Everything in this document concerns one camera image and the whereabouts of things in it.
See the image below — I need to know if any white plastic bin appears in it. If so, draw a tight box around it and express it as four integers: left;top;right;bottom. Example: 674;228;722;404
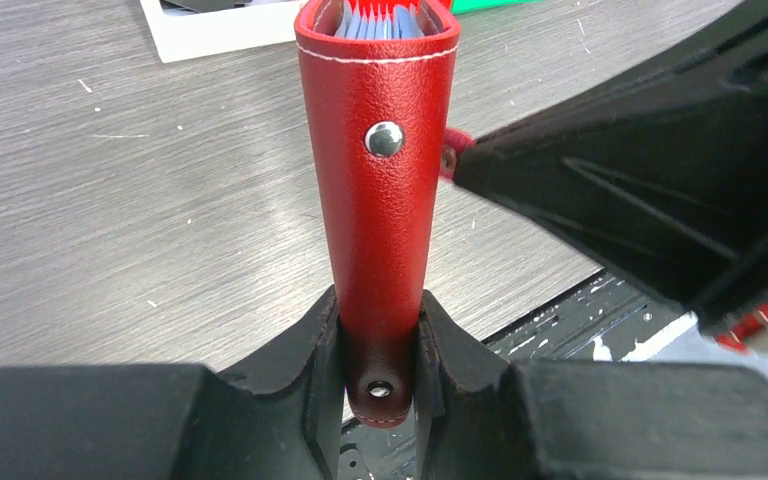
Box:
140;1;305;64

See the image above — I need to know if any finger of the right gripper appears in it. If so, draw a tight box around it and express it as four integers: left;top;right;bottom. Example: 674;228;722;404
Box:
454;1;768;333

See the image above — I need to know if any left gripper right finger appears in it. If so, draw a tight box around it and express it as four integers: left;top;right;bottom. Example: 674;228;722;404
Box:
414;293;768;479

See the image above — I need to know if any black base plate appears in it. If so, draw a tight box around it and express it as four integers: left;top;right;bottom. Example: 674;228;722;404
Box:
338;270;697;479

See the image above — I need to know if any red leather card holder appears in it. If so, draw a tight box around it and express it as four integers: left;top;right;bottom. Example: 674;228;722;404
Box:
294;1;473;429

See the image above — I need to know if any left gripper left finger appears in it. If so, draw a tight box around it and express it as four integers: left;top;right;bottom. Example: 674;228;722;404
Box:
0;290;343;479

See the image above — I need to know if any green plastic bin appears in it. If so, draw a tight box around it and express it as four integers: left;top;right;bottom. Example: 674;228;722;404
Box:
450;0;539;15

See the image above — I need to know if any red plastic bin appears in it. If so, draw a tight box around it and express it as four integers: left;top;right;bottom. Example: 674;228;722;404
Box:
347;0;454;14

